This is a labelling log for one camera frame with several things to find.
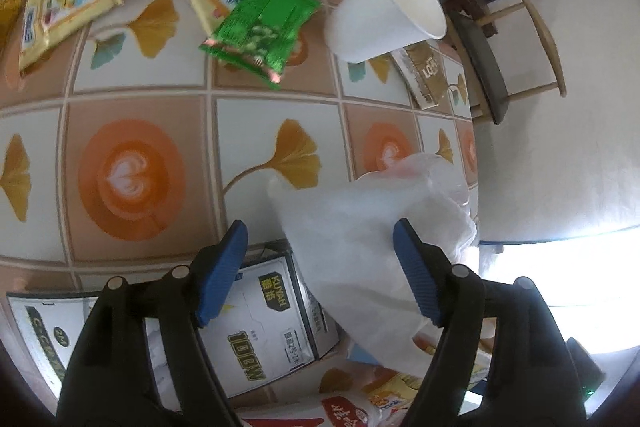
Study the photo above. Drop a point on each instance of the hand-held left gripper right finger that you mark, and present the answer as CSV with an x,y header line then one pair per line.
x,y
417,277

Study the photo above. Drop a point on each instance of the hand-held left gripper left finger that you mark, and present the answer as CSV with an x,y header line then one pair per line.
x,y
220,277

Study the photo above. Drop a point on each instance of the white plastic bag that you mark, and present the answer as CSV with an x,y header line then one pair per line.
x,y
340,227

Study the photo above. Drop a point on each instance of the yellow and blue snack packet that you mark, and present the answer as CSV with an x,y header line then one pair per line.
x,y
390,389

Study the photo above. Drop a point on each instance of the red and white snack packet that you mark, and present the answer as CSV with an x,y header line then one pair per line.
x,y
345,412

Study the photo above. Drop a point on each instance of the small brown carton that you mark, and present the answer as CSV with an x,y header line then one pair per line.
x,y
425,72

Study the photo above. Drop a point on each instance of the wooden chair with dark seat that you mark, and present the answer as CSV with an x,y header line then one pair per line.
x,y
480,57

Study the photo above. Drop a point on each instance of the green snack packet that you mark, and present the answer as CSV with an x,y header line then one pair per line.
x,y
260,27

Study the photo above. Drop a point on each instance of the white paper cup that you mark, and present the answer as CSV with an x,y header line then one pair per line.
x,y
370,22

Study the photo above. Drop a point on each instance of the yellow biscuit packet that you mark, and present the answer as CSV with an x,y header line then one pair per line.
x,y
65,2

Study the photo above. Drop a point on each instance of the golden snack packet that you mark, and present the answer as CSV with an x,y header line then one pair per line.
x,y
7,22

